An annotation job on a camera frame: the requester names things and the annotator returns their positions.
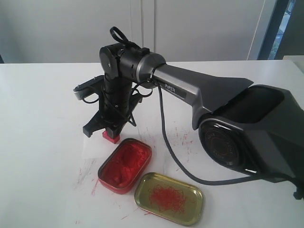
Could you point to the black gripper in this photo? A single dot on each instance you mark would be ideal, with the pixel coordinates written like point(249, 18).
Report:
point(112, 116)

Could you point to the red stamp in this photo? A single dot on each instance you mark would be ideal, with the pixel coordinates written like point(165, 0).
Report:
point(112, 140)

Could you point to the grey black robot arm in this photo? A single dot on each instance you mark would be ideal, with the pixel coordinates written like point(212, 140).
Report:
point(257, 130)

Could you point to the red ink tin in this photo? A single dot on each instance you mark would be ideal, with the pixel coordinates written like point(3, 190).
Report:
point(123, 167)

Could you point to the white paper sheet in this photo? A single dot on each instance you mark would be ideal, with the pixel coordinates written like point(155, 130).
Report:
point(97, 147)

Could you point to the gold tin lid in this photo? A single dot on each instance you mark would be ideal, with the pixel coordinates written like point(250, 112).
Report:
point(169, 198)

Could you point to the grey cabinet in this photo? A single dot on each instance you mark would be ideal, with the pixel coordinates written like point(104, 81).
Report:
point(70, 31)

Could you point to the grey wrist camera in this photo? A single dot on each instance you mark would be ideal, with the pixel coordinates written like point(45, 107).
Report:
point(86, 89)

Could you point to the black window frame post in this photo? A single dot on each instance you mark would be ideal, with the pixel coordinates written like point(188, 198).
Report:
point(273, 34)

